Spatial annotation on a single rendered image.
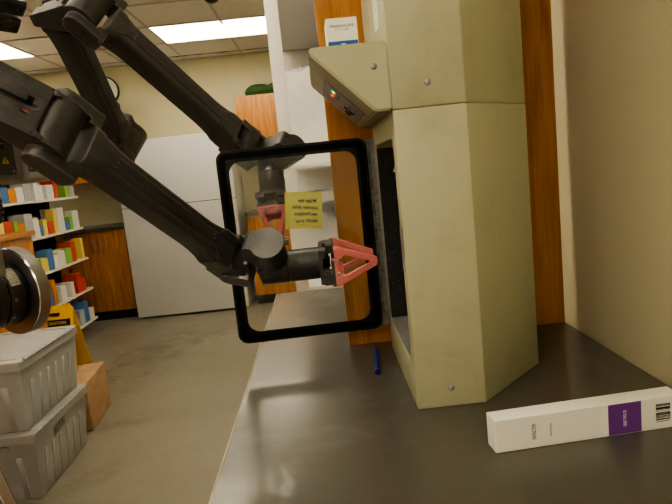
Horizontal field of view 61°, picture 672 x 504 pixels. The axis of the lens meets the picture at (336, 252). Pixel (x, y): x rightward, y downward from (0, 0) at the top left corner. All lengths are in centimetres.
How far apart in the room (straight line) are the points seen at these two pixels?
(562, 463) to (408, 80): 56
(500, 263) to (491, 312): 8
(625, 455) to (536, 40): 85
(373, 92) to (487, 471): 54
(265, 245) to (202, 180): 493
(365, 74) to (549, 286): 70
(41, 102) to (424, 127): 52
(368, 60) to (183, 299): 530
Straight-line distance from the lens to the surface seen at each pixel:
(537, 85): 133
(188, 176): 588
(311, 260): 99
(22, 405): 292
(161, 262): 603
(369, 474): 79
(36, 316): 144
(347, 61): 88
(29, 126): 81
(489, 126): 95
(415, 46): 89
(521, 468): 80
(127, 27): 117
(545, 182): 133
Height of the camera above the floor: 133
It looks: 8 degrees down
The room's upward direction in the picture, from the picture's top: 6 degrees counter-clockwise
